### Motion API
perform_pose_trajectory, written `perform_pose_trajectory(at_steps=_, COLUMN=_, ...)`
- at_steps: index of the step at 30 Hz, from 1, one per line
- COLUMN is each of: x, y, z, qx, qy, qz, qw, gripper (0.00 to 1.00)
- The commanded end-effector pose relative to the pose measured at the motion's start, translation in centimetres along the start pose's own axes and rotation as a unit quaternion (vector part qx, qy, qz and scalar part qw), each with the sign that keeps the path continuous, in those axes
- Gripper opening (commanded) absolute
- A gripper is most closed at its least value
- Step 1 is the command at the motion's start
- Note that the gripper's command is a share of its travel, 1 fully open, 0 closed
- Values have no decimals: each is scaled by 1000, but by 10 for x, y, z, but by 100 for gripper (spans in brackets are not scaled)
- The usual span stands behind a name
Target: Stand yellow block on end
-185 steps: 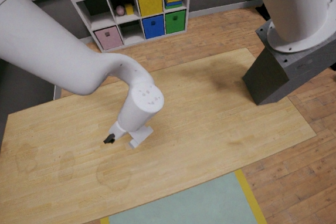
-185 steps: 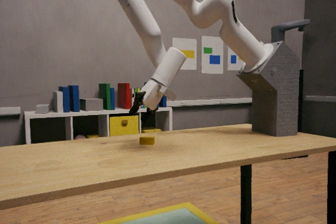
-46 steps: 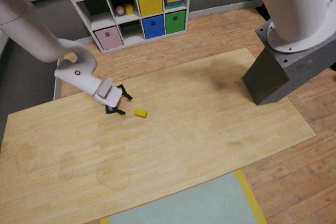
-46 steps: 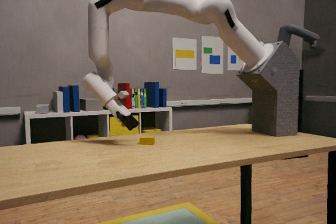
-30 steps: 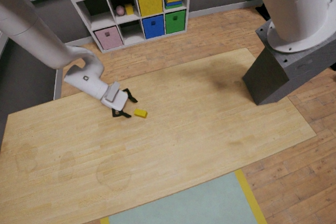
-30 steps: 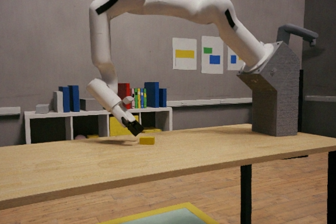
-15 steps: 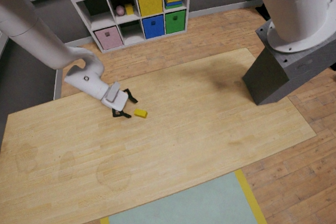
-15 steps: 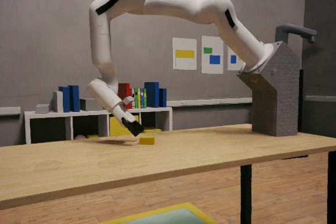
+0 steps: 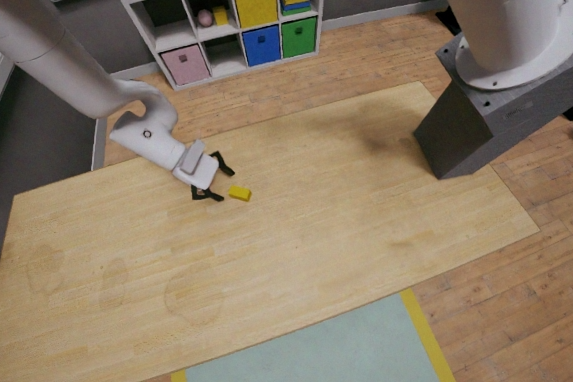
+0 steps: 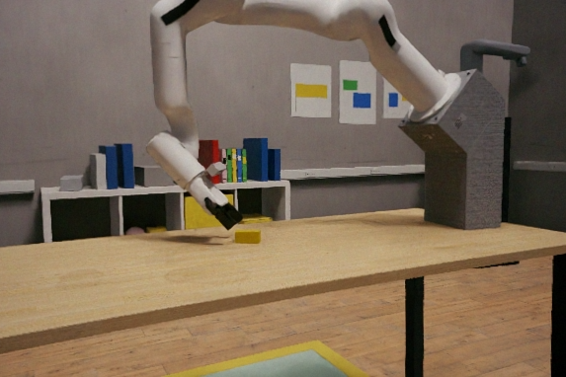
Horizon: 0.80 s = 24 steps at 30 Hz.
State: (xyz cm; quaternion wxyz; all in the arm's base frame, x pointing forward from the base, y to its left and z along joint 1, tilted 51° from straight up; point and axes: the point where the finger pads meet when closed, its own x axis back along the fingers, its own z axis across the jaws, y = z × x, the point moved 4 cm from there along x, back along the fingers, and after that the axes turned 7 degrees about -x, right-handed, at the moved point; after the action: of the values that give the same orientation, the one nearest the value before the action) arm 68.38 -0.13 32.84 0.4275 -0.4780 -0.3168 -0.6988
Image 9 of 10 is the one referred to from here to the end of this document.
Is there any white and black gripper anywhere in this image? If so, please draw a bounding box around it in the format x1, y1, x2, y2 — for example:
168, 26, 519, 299
172, 151, 235, 202

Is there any yellow block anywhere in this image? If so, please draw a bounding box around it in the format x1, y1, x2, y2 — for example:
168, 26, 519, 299
228, 185, 252, 202

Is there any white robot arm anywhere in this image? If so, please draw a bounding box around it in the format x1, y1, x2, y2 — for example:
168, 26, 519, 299
0, 0, 573, 175

